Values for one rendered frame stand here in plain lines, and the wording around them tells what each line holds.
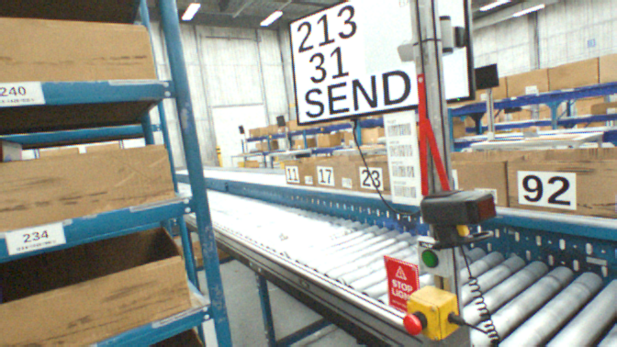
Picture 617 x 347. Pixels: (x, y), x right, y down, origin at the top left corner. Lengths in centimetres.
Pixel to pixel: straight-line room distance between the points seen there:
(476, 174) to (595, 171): 35
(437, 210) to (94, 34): 63
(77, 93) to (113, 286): 31
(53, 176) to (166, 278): 24
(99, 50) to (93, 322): 43
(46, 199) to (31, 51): 22
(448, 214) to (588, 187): 67
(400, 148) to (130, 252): 69
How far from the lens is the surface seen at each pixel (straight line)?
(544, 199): 128
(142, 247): 96
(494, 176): 134
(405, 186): 76
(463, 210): 61
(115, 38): 68
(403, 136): 74
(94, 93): 62
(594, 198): 124
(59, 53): 67
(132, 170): 65
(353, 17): 95
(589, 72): 595
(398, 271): 83
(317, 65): 98
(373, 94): 88
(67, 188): 65
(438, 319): 73
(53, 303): 68
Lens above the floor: 122
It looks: 6 degrees down
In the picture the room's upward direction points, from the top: 7 degrees counter-clockwise
